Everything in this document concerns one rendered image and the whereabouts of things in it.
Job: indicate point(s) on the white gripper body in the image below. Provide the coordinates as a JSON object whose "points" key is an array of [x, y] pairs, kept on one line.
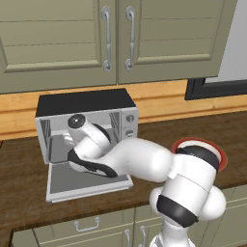
{"points": [[68, 140]]}

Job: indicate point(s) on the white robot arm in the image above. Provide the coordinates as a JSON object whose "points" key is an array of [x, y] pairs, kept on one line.
{"points": [[144, 159]]}

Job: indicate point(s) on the silver black-topped toaster oven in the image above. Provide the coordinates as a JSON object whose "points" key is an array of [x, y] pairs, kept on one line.
{"points": [[83, 102]]}

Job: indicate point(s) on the silver toaster oven door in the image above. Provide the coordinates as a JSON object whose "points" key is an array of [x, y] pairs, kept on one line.
{"points": [[64, 181]]}

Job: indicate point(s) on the toaster oven timer knob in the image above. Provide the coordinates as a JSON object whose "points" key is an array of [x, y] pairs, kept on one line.
{"points": [[129, 132]]}

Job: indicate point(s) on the toaster oven temperature knob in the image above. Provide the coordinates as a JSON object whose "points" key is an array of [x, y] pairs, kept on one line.
{"points": [[130, 118]]}

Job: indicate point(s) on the olive base cupboard door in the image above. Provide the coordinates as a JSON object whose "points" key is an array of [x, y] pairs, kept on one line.
{"points": [[96, 239], [151, 236]]}

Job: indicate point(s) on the olive drawer front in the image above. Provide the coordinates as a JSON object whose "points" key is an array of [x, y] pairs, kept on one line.
{"points": [[112, 220]]}

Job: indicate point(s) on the red-rimmed white plate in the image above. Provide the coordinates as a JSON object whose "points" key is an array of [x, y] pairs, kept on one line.
{"points": [[222, 154]]}

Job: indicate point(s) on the olive base cupboard run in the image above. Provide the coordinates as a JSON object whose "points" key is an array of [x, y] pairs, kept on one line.
{"points": [[234, 218]]}

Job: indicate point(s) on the olive wall cupboard door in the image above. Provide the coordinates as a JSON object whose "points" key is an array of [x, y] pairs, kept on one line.
{"points": [[51, 38], [177, 35]]}

